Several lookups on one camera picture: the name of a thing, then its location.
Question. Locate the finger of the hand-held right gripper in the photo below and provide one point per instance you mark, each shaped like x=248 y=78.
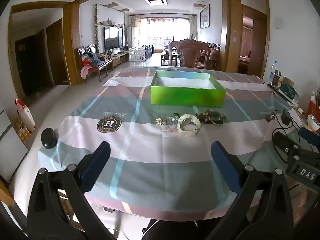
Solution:
x=285 y=142

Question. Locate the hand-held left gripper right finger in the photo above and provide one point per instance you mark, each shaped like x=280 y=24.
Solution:
x=225 y=166

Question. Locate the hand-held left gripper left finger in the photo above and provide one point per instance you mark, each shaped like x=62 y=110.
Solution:
x=96 y=166

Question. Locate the black wrist watch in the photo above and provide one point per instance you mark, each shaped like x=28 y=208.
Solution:
x=216 y=116

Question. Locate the small gold ornament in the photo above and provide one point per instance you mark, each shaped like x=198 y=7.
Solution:
x=158 y=121

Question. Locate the green cardboard box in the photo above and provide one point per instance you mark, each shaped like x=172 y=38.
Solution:
x=187 y=97

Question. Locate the black power adapter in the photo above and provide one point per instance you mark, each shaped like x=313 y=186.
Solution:
x=286 y=118

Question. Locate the metal key bunch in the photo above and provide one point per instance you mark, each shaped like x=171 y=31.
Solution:
x=270 y=117

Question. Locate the white bowl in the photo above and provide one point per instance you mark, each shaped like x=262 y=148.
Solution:
x=313 y=123

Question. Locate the orange box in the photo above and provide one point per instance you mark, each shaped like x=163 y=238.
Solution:
x=313 y=107

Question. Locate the teal rounded case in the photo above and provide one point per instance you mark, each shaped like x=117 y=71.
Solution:
x=288 y=93

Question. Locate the black round case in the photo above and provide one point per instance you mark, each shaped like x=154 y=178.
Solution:
x=49 y=138

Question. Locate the checked printed tablecloth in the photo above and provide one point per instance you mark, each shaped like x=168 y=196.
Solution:
x=150 y=155

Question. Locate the glass tea jar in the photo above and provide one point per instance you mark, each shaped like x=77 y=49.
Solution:
x=276 y=80

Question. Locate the clear water bottle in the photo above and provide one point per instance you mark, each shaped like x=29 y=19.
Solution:
x=273 y=67

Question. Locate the cardboard boxes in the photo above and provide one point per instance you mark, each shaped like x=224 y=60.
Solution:
x=22 y=132

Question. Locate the red and white paper bag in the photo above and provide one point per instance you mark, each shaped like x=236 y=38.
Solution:
x=25 y=116

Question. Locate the silver refrigerator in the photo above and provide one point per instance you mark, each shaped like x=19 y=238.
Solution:
x=10 y=150

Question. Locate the bed with pink cover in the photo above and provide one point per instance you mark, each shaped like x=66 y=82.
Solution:
x=244 y=60

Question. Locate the carved wooden armchair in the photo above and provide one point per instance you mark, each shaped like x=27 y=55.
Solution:
x=97 y=67

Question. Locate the pile of colourful clothes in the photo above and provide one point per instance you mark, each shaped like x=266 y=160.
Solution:
x=90 y=60

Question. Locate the pink bedroom curtain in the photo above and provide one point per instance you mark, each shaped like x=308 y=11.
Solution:
x=247 y=40

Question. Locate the wooden television cabinet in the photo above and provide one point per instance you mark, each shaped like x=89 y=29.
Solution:
x=117 y=58

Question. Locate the wooden sofa with cushions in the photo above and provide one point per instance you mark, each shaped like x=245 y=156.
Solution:
x=215 y=56

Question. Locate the dark wooden dining chair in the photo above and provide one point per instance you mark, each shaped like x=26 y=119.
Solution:
x=191 y=55

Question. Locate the white baby playpen fence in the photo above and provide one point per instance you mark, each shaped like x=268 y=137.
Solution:
x=138 y=54

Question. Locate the dark wooden door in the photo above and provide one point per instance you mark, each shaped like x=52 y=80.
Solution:
x=30 y=65

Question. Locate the flat screen television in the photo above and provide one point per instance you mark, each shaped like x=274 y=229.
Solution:
x=113 y=38

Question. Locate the white standing air conditioner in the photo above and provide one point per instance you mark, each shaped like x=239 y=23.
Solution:
x=134 y=38

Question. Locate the green hanging vine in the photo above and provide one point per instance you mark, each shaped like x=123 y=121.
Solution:
x=96 y=27

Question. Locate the beige window curtain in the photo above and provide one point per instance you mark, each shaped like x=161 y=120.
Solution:
x=135 y=20

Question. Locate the square ceiling light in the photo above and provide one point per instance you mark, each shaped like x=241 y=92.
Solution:
x=155 y=0

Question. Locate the wall shelf with ornaments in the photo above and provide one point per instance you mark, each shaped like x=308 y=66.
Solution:
x=110 y=24

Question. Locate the framed wall picture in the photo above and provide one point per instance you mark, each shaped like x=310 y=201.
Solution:
x=205 y=17

